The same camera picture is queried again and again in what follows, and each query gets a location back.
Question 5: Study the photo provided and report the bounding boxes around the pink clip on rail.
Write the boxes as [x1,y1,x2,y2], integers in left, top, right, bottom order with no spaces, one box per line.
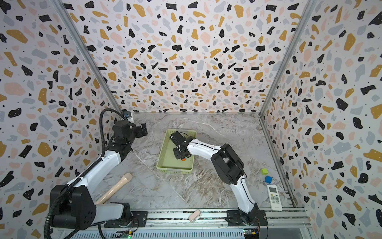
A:
[188,210,201,223]

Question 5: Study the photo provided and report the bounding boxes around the light green plastic bin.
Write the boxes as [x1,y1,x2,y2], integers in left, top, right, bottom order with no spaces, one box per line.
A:
[156,128,197,174]

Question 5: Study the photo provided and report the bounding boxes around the green cube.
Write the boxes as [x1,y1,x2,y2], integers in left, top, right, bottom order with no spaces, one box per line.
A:
[261,168,269,175]

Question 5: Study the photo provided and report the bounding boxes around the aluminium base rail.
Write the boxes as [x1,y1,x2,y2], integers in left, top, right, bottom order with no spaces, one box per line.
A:
[73,208,315,239]

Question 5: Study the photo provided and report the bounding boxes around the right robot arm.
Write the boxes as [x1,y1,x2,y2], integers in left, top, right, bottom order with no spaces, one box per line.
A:
[170,131,264,226]

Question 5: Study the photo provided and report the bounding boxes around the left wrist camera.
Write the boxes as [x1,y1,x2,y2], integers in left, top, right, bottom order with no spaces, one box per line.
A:
[122,110,134,123]

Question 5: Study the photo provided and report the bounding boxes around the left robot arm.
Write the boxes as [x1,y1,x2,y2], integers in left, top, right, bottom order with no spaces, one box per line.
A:
[44,120,148,231]

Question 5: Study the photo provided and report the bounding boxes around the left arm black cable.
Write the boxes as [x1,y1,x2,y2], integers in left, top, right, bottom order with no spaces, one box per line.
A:
[43,108,129,239]

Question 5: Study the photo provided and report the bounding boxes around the beige wooden rolling pin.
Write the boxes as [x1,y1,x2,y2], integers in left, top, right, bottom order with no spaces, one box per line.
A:
[95,173,133,205]

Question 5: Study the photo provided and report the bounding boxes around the white remote control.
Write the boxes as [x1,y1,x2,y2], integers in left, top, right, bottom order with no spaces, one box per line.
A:
[267,184,283,211]

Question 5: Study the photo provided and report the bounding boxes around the blue cube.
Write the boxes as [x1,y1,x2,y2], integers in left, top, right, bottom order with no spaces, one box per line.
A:
[264,175,273,184]

